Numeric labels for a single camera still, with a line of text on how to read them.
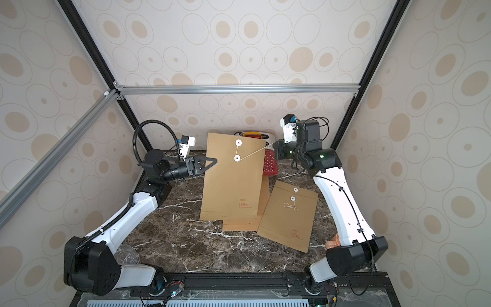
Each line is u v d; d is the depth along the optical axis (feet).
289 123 1.98
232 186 2.38
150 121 1.85
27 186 1.77
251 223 2.93
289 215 3.03
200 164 2.13
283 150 2.05
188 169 2.01
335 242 2.51
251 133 3.28
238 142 2.30
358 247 1.28
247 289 2.39
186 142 2.13
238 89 2.97
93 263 1.32
